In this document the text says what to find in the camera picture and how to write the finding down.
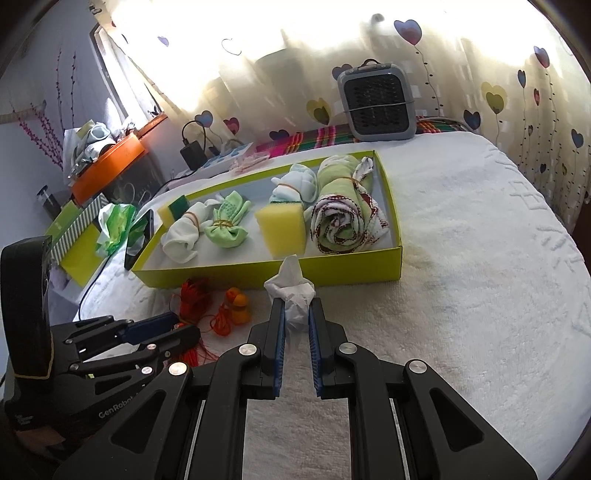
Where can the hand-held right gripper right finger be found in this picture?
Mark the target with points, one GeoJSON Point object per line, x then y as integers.
{"type": "Point", "coordinates": [316, 350]}

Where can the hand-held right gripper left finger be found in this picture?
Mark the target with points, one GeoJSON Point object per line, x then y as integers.
{"type": "Point", "coordinates": [279, 350]}

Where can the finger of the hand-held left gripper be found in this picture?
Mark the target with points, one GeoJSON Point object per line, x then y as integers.
{"type": "Point", "coordinates": [180, 341]}
{"type": "Point", "coordinates": [152, 327]}

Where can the red thread tassel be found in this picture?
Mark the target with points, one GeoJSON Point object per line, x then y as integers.
{"type": "Point", "coordinates": [191, 300]}

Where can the white cloth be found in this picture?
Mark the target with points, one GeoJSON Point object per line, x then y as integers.
{"type": "Point", "coordinates": [293, 290]}

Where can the yellow-green cardboard box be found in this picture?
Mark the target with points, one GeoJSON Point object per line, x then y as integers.
{"type": "Point", "coordinates": [207, 274]}

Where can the yellow sponge with green pad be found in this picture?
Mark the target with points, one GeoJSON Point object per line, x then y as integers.
{"type": "Point", "coordinates": [168, 213]}

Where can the light green sock bundle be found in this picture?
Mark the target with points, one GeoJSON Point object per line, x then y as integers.
{"type": "Point", "coordinates": [226, 230]}

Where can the large yellow sponge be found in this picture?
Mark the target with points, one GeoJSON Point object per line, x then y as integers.
{"type": "Point", "coordinates": [281, 230]}

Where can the mint and white sock bundle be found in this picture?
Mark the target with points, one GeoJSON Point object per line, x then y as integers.
{"type": "Point", "coordinates": [300, 184]}

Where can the green towel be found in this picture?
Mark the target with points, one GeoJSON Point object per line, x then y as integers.
{"type": "Point", "coordinates": [341, 184]}

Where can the person's left hand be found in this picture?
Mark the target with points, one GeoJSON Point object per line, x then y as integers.
{"type": "Point", "coordinates": [41, 441]}

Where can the orange duck toy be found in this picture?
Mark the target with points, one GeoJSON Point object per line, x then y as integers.
{"type": "Point", "coordinates": [238, 311]}

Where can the yellow-green card box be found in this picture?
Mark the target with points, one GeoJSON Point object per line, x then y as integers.
{"type": "Point", "coordinates": [81, 263]}

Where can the striped gift box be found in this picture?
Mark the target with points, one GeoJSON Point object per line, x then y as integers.
{"type": "Point", "coordinates": [76, 226]}

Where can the black smartphone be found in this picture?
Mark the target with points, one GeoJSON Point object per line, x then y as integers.
{"type": "Point", "coordinates": [138, 240]}

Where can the dark jar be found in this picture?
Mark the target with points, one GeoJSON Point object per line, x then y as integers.
{"type": "Point", "coordinates": [46, 201]}

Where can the green plastic bag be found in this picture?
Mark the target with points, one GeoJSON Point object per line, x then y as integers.
{"type": "Point", "coordinates": [115, 226]}

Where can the dark glass tank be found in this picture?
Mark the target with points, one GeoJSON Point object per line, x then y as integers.
{"type": "Point", "coordinates": [138, 175]}

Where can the orange tray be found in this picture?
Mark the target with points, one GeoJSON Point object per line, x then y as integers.
{"type": "Point", "coordinates": [111, 161]}

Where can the black charger adapter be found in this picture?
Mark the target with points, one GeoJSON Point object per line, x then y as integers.
{"type": "Point", "coordinates": [191, 154]}

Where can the white teal shoe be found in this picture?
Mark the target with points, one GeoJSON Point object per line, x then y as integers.
{"type": "Point", "coordinates": [97, 136]}

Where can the pink packet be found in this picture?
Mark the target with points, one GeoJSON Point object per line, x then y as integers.
{"type": "Point", "coordinates": [249, 164]}

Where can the white blue power strip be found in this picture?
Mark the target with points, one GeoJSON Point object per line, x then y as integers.
{"type": "Point", "coordinates": [231, 154]}

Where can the plaid cloth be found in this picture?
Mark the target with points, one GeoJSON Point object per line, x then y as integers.
{"type": "Point", "coordinates": [314, 138]}

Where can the grey mini fan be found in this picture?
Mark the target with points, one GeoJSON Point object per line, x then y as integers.
{"type": "Point", "coordinates": [376, 101]}

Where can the heart print curtain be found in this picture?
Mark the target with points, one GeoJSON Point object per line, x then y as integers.
{"type": "Point", "coordinates": [286, 46]}

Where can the window frame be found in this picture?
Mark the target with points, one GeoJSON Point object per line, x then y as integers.
{"type": "Point", "coordinates": [117, 69]}

